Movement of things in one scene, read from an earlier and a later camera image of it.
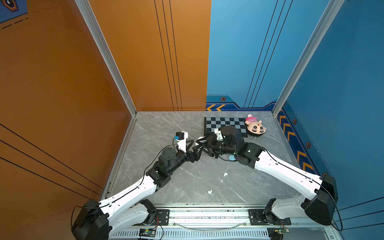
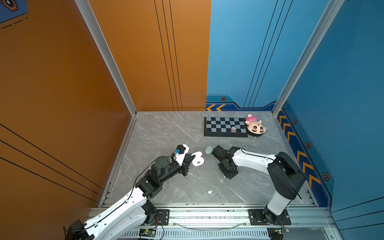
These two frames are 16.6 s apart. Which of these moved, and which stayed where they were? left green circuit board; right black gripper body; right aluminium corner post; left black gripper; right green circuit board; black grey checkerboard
Moved: left black gripper; right black gripper body
Stayed: right green circuit board; black grey checkerboard; left green circuit board; right aluminium corner post
